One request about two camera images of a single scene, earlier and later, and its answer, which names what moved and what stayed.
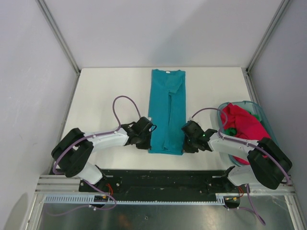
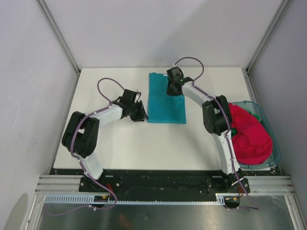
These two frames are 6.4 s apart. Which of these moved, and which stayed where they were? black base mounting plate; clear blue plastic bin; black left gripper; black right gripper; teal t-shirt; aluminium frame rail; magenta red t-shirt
Moved: teal t-shirt; black right gripper; black left gripper
Stayed: black base mounting plate; magenta red t-shirt; aluminium frame rail; clear blue plastic bin
